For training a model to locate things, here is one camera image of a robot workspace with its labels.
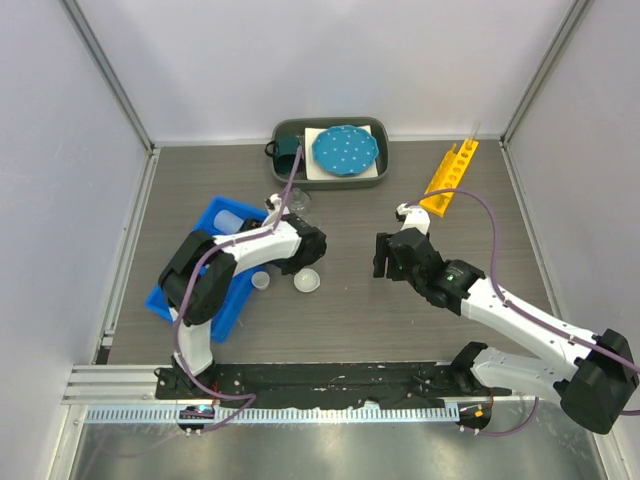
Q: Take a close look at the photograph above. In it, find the clear round glass flask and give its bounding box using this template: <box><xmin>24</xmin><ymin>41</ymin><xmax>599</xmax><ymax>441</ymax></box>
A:
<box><xmin>287</xmin><ymin>187</ymin><xmax>311</xmax><ymax>217</ymax></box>

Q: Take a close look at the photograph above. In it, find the yellow test tube rack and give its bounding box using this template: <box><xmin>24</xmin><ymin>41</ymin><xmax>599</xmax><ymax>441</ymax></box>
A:
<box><xmin>420</xmin><ymin>138</ymin><xmax>479</xmax><ymax>217</ymax></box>

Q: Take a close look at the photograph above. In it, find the white squeeze bottle red cap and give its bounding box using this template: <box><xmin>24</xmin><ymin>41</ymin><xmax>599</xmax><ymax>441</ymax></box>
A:
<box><xmin>213</xmin><ymin>210</ymin><xmax>244</xmax><ymax>235</ymax></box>

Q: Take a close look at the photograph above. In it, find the blue plastic divided bin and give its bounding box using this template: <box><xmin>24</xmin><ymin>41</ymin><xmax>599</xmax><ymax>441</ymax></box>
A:
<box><xmin>144</xmin><ymin>195</ymin><xmax>271</xmax><ymax>344</ymax></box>

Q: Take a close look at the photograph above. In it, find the clear glass test tube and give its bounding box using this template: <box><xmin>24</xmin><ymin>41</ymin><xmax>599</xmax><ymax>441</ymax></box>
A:
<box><xmin>467</xmin><ymin>120</ymin><xmax>481</xmax><ymax>147</ymax></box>

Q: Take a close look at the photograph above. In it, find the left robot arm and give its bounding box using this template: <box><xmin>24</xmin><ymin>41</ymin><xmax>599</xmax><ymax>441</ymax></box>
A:
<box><xmin>158</xmin><ymin>213</ymin><xmax>327</xmax><ymax>399</ymax></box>

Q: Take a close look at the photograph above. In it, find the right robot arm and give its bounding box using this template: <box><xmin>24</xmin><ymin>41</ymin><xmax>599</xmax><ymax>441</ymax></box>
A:
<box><xmin>373</xmin><ymin>228</ymin><xmax>639</xmax><ymax>434</ymax></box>

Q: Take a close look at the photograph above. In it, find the white evaporating dish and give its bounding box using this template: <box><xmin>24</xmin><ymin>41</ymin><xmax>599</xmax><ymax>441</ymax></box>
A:
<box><xmin>293</xmin><ymin>268</ymin><xmax>321</xmax><ymax>293</ymax></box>

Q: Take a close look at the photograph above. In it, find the white square paper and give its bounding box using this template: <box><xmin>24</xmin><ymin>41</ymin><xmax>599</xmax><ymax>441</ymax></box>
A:
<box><xmin>303</xmin><ymin>120</ymin><xmax>385</xmax><ymax>188</ymax></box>

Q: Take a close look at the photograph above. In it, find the blue dotted plate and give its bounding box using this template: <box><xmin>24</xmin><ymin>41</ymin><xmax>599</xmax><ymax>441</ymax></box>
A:
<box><xmin>305</xmin><ymin>124</ymin><xmax>380</xmax><ymax>180</ymax></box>

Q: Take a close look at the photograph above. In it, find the dark green mug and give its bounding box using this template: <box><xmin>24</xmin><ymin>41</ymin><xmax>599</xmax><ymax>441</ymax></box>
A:
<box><xmin>264</xmin><ymin>135</ymin><xmax>304</xmax><ymax>175</ymax></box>

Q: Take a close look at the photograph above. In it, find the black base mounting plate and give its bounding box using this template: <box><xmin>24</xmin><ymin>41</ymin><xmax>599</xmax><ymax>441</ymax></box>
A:
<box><xmin>154</xmin><ymin>360</ymin><xmax>514</xmax><ymax>411</ymax></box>

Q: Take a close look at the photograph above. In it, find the grey plastic tray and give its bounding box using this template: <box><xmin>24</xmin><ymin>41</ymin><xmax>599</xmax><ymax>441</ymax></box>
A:
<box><xmin>264</xmin><ymin>117</ymin><xmax>390</xmax><ymax>190</ymax></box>

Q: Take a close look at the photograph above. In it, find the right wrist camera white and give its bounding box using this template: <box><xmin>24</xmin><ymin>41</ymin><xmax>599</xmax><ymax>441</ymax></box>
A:
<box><xmin>395</xmin><ymin>203</ymin><xmax>430</xmax><ymax>235</ymax></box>

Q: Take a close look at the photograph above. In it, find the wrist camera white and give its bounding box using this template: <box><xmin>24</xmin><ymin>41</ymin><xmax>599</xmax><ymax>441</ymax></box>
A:
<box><xmin>262</xmin><ymin>193</ymin><xmax>290</xmax><ymax>231</ymax></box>
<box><xmin>395</xmin><ymin>203</ymin><xmax>430</xmax><ymax>235</ymax></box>

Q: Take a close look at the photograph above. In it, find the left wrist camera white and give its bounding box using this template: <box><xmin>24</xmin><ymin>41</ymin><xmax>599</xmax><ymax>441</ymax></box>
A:
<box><xmin>262</xmin><ymin>193</ymin><xmax>290</xmax><ymax>231</ymax></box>

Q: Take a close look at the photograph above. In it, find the white slotted cable duct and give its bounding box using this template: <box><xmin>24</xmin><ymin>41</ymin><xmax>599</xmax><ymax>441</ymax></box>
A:
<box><xmin>84</xmin><ymin>402</ymin><xmax>459</xmax><ymax>425</ymax></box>

